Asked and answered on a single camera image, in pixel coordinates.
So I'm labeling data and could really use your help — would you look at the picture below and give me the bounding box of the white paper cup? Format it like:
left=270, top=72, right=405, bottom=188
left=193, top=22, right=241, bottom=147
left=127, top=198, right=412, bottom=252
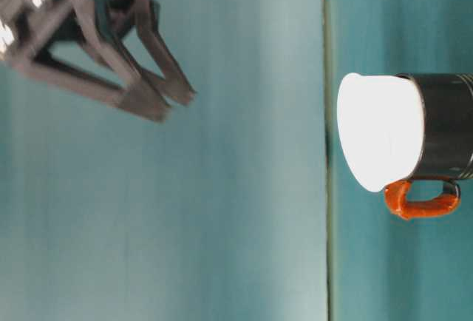
left=336, top=72, right=426, bottom=195

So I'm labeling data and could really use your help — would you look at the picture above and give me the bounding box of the black cup holder red handle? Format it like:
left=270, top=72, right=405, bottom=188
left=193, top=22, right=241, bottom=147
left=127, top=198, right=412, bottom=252
left=384, top=72, right=473, bottom=221

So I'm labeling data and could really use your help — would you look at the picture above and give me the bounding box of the blue-green backdrop sheet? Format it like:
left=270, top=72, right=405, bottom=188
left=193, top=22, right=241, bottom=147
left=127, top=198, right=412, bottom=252
left=0, top=0, right=328, bottom=321

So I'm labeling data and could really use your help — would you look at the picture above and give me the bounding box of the blue-green table cloth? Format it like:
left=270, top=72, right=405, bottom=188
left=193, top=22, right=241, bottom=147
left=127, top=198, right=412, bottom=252
left=324, top=0, right=473, bottom=321

